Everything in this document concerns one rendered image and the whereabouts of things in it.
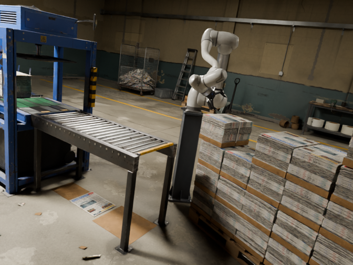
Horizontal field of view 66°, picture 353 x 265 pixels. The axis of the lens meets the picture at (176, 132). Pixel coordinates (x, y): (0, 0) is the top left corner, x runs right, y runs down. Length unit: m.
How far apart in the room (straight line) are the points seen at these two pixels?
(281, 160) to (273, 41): 7.31
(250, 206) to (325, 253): 0.57
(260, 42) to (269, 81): 1.21
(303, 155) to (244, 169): 0.51
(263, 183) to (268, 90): 7.06
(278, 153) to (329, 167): 0.35
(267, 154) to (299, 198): 0.35
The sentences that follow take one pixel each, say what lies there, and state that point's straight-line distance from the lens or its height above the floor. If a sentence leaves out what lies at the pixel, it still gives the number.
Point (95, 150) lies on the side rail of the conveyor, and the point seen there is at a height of 0.72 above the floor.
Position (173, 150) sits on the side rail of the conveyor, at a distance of 2.36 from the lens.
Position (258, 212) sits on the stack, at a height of 0.50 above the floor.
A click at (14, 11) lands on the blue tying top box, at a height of 1.70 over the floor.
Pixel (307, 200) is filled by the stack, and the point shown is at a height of 0.77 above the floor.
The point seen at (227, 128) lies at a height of 1.01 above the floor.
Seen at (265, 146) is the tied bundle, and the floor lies 0.99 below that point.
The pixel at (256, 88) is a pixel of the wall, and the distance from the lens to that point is 9.16.
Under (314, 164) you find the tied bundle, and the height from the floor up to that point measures 1.00.
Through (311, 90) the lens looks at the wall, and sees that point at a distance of 8.81.
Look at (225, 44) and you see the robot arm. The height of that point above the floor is 1.69.
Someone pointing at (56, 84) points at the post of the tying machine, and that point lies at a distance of 3.78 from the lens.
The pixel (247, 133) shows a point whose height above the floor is 0.94.
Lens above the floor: 1.52
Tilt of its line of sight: 15 degrees down
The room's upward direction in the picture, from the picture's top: 9 degrees clockwise
